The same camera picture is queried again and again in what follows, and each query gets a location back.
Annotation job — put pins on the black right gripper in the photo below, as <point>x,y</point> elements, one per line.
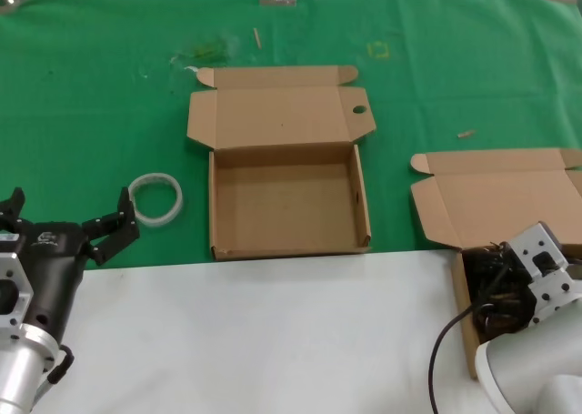
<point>523,295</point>

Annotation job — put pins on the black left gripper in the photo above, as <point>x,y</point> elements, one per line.
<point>54,268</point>

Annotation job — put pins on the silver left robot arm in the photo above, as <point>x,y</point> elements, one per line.
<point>20,368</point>

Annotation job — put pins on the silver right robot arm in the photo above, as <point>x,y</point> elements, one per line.
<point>536,368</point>

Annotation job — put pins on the open cardboard box with hole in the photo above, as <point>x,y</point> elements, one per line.
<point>286,204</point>

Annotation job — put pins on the clear tape roll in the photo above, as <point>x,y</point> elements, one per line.
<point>157,221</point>

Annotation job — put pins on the green table cloth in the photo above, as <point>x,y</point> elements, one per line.
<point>91,114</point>

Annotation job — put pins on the short wooden stick piece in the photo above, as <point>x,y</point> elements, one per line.
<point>466,134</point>

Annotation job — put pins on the crumpled clear plastic wrap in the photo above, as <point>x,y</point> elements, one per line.
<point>204,50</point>

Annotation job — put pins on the long wooden stick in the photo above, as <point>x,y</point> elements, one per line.
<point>257,37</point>

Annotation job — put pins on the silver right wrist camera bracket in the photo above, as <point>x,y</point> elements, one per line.
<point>545,268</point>

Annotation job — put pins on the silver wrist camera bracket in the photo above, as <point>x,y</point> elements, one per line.
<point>13,286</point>
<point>545,268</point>

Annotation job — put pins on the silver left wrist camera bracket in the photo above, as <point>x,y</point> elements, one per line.
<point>13,286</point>

